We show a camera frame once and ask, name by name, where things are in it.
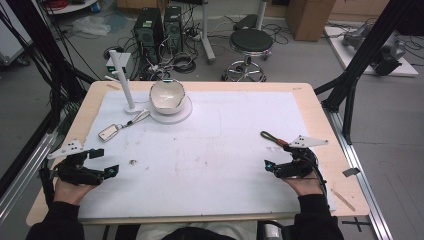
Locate coiled black cable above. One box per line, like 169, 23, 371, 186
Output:
170, 53, 198, 75

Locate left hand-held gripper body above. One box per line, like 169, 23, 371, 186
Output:
47, 139, 106, 187

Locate aluminium rail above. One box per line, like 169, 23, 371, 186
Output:
324, 108, 395, 240
0, 131, 58, 225

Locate small grey flat piece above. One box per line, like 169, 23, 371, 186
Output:
342, 167, 362, 178

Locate black metal frame strut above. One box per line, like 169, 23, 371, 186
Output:
0, 0, 98, 134
313, 0, 424, 146

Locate person's left hand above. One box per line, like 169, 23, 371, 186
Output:
53, 177, 98, 206

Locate silver key tag with lanyard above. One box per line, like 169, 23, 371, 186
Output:
97, 109, 151, 143

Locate white hook stand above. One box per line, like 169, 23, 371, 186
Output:
104, 49, 146, 115

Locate dark strap with orange clip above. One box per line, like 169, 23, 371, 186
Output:
259, 130, 290, 148

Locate small white device box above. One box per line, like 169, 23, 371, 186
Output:
105, 52, 133, 73

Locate person's lap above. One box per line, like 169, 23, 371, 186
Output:
135, 219, 258, 240

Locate clear plastic bag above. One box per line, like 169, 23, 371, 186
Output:
70, 15, 112, 37

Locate black round stool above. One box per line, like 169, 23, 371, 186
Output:
221, 27, 275, 83

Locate thin wooden stick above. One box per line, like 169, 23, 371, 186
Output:
329, 187, 357, 213

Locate grey machine on platform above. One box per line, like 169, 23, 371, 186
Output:
341, 23, 408, 77

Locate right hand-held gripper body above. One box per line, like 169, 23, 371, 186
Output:
273, 134, 329, 179

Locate white chipped bowl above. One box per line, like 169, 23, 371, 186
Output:
148, 79, 187, 116

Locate white table mat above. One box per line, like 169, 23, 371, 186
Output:
77, 89, 337, 220

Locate grey metal stand leg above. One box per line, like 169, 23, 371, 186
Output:
199, 0, 217, 65

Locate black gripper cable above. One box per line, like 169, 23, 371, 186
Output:
38, 159, 57, 208
309, 154, 330, 198

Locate person's right hand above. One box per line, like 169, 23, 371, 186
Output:
282, 175, 323, 198

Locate brown cardboard box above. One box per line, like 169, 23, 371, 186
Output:
285, 0, 337, 42

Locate white platform board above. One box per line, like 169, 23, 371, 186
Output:
324, 25, 420, 78

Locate black computer tower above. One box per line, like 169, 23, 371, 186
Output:
162, 5, 184, 55
132, 7, 165, 65

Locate white round plate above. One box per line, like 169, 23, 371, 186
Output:
146, 95, 194, 125

